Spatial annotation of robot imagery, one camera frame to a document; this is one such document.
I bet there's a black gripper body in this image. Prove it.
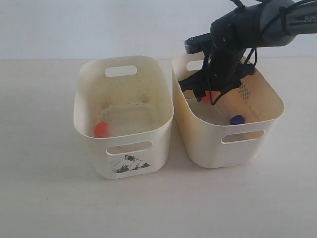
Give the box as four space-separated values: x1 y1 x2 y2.
200 14 255 92

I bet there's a black cable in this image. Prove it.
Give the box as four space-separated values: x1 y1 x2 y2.
229 0 317 72

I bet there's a blue-capped tube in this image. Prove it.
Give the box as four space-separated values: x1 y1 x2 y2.
223 107 246 125

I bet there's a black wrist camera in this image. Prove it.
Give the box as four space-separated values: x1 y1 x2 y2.
184 33 212 54

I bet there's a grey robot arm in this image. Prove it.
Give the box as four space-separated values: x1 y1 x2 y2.
179 0 317 105

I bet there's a cream plastic bin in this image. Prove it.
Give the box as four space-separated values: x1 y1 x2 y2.
73 56 174 179
171 53 285 169

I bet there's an orange-capped tube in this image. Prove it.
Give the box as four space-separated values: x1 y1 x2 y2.
94 121 109 138

